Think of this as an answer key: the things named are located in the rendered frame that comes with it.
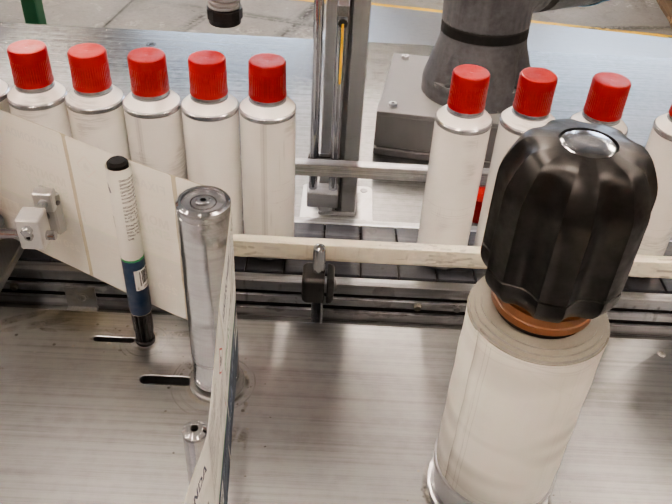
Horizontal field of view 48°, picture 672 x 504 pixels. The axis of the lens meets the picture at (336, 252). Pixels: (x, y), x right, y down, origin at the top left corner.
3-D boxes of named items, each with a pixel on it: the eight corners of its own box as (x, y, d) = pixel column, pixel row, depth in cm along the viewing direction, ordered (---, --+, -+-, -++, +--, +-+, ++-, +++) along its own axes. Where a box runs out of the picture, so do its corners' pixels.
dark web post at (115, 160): (133, 347, 66) (101, 165, 54) (138, 333, 67) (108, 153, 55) (153, 348, 66) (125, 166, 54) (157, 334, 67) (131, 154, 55)
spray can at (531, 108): (474, 270, 76) (514, 86, 63) (469, 239, 80) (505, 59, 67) (525, 273, 76) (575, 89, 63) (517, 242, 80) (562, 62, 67)
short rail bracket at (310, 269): (299, 349, 73) (302, 254, 66) (301, 328, 76) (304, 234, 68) (332, 351, 73) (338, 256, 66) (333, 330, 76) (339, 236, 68)
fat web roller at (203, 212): (185, 402, 61) (162, 217, 49) (194, 361, 65) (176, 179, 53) (241, 405, 61) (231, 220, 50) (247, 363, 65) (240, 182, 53)
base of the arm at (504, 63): (428, 112, 98) (436, 39, 93) (415, 68, 111) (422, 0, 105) (541, 114, 99) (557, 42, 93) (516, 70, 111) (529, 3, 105)
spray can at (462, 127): (416, 269, 76) (444, 83, 63) (413, 237, 80) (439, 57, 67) (468, 271, 76) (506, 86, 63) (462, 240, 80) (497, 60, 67)
